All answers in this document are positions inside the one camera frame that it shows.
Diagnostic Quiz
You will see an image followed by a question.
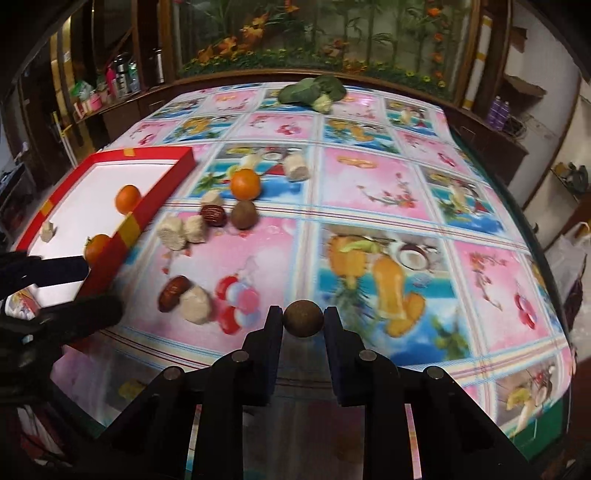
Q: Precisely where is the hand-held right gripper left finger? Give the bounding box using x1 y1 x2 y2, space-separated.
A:
99 305 284 480

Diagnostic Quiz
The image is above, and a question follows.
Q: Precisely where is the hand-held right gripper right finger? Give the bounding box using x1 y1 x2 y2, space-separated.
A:
323 305 532 480

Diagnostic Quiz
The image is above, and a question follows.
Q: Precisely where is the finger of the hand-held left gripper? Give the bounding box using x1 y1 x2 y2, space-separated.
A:
31 294 124 344
0 255 90 291

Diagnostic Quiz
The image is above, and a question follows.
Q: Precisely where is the small round brown longan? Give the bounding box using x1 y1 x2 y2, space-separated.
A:
283 299 324 337

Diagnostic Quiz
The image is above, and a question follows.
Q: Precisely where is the orange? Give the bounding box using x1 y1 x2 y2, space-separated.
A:
83 233 112 268
115 185 142 215
230 168 263 202

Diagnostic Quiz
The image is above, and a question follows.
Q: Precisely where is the red box with white inside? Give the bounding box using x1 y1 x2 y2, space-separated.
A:
13 146 197 352

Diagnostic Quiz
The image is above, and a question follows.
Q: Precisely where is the colourful printed packet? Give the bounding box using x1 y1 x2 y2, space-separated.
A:
4 288 41 320

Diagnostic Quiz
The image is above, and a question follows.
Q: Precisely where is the red date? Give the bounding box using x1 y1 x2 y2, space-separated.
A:
200 205 228 229
158 275 193 313

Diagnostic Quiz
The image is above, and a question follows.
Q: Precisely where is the brown kiwi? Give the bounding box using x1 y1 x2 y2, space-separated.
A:
230 200 258 230

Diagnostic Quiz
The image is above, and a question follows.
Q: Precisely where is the fruit printed tablecloth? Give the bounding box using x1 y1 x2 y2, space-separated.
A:
50 82 578 480

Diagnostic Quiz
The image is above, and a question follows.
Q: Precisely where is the dark wooden cabinet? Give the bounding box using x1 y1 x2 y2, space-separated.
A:
9 0 178 195

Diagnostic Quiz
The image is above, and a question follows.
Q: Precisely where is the steel thermos flask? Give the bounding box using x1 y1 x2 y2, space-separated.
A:
113 53 132 97

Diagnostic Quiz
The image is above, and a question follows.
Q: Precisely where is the green broccoli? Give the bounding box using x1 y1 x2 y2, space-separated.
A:
277 75 347 114

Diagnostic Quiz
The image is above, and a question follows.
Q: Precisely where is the white plastic bag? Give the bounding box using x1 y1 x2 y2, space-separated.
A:
545 222 591 301

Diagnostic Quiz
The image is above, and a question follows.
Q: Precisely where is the white and yellow roll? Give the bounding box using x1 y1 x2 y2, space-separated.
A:
464 14 496 112

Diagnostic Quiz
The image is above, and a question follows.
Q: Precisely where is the flower wall mural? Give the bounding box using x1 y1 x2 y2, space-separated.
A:
173 0 478 95

